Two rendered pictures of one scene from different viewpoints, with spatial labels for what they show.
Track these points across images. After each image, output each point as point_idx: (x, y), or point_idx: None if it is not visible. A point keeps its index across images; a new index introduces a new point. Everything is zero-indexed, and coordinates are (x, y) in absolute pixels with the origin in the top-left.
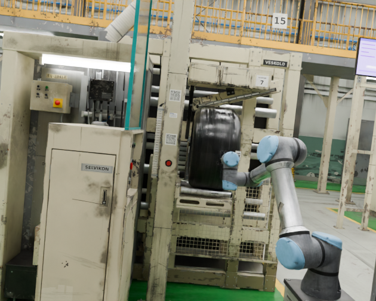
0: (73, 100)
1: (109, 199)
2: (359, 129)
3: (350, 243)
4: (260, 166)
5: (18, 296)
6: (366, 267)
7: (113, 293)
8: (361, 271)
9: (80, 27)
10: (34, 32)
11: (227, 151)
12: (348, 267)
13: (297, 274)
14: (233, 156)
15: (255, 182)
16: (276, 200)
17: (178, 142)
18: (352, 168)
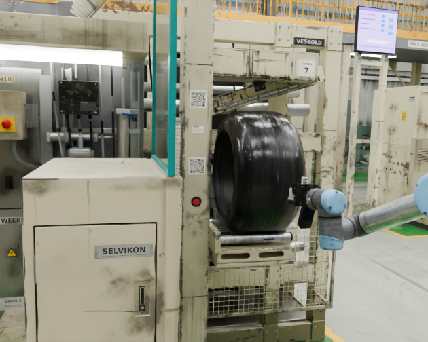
0: (30, 115)
1: (151, 301)
2: (346, 113)
3: (368, 250)
4: (382, 210)
5: None
6: (402, 281)
7: None
8: (400, 287)
9: None
10: None
11: (312, 186)
12: (384, 284)
13: (336, 306)
14: (338, 198)
15: (369, 233)
16: None
17: (208, 169)
18: (342, 157)
